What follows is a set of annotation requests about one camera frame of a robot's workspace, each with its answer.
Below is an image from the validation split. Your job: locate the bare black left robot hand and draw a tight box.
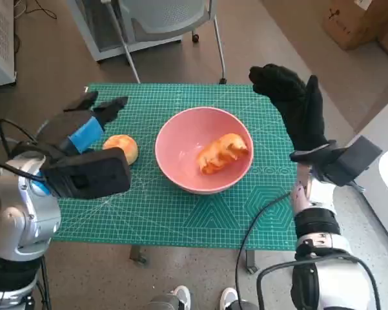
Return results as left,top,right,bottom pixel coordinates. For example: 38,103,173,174
40,90,130,156

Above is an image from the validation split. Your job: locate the grey mesh office chair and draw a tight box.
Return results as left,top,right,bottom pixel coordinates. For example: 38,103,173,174
109,0,229,85

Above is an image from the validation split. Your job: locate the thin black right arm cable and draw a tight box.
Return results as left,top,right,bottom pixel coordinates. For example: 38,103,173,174
235,192,293,310

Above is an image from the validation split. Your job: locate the white frame cabinet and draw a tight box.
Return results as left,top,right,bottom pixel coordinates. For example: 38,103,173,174
66,0,183,63

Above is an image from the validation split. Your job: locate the metal table leg bracket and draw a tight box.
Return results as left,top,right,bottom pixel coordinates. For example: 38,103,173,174
130,245,148,263
245,249,258,274

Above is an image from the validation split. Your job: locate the small cardboard box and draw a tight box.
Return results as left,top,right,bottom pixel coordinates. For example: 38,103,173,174
322,0,388,51

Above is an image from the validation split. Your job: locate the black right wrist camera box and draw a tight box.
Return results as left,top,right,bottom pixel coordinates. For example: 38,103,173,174
312,135,383,187

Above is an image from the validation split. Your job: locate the pink bowl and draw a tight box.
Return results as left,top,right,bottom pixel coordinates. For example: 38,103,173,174
154,107,254,194

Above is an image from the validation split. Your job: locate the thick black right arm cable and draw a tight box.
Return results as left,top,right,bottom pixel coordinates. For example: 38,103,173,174
256,253,382,310

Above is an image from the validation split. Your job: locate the white left robot foot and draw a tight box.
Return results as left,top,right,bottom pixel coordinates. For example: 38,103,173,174
173,285,192,310

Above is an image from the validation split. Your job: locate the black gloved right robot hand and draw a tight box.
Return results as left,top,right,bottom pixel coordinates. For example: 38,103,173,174
248,63,336,152

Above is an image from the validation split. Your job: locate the orange ridged bread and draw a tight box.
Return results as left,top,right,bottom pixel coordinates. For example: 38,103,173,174
196,132,249,176

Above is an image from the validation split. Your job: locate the round golden bread bun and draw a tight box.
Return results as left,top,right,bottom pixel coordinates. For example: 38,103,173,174
102,134,139,165

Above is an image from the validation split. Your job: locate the green cutting mat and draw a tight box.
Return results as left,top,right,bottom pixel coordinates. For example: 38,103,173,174
50,83,300,251

